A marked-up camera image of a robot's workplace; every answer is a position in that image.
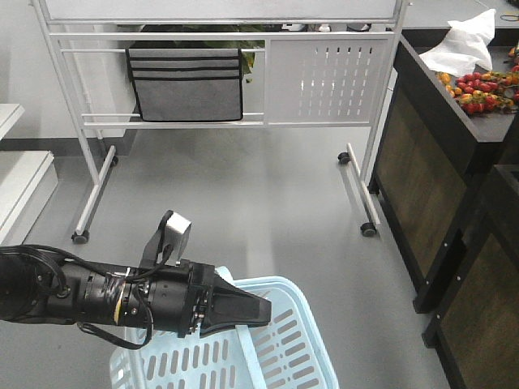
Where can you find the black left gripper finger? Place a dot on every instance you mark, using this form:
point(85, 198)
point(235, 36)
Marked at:
point(229, 306)

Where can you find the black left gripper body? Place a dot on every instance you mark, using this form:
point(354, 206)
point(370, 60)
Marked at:
point(176, 299)

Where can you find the light blue plastic basket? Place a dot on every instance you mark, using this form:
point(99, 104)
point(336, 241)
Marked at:
point(287, 353)

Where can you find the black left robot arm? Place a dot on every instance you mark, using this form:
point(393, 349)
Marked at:
point(46, 285)

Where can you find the white metal shelf unit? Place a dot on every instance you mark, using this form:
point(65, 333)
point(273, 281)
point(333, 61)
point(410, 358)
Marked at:
point(28, 179)

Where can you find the grey fabric organiser bag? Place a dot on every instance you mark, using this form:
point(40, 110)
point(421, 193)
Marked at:
point(186, 85)

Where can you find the dark wooden counter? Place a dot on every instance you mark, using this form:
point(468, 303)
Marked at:
point(449, 188)

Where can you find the red yellow fake fruit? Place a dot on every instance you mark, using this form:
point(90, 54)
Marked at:
point(494, 91)

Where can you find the white crumpled cloth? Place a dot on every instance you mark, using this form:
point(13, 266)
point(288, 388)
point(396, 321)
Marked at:
point(464, 46)

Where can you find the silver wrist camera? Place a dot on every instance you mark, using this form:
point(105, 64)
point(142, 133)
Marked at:
point(176, 236)

